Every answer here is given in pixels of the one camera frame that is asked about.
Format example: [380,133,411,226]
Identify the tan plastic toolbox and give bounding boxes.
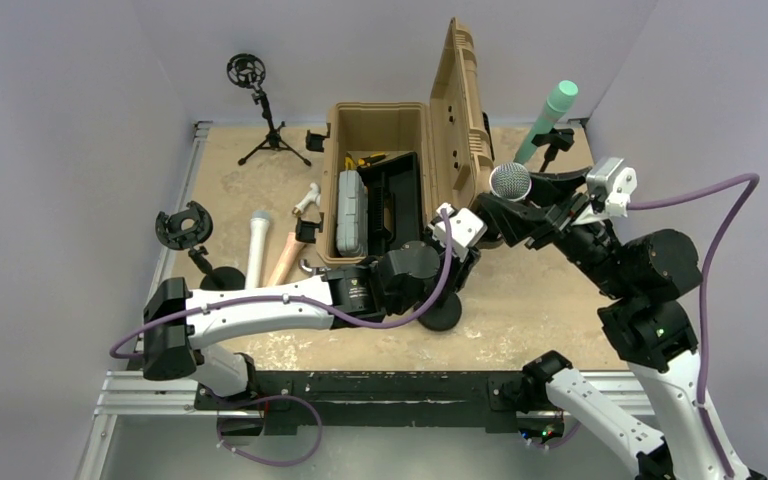
[316,18,494,267]

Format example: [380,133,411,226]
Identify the black tool tray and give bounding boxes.
[359,152,424,256]

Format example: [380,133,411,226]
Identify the black tripod mic stand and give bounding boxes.
[226,53,312,167]

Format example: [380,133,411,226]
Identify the black toolbox latch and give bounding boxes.
[305,124,331,153]
[295,214,324,244]

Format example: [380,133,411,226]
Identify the black toolbox latch rear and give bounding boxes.
[305,124,331,153]

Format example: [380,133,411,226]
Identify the pink microphone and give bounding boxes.
[265,233,306,287]

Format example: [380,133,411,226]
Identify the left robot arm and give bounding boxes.
[142,222,485,409]

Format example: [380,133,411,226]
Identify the black toolbox latch front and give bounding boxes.
[295,214,324,244]

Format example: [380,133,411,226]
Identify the round base stand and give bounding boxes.
[532,128,575,173]
[418,293,462,332]
[154,200,246,291]

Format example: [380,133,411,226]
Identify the white pipe fitting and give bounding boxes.
[291,182,321,218]

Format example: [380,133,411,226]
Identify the grey plastic case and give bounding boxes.
[335,170,368,257]

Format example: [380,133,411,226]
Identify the green microphone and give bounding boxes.
[513,80,579,165]

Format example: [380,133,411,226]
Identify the silver metal bracket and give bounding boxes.
[299,258,323,276]

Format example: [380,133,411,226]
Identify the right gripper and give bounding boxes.
[480,164,633,296]

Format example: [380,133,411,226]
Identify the white microphone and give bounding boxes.
[245,210,272,290]

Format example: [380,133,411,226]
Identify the black silver microphone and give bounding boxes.
[489,162,532,202]

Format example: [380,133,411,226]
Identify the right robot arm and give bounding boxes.
[475,163,757,479]

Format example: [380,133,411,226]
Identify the yellow pliers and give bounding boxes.
[343,152,388,171]

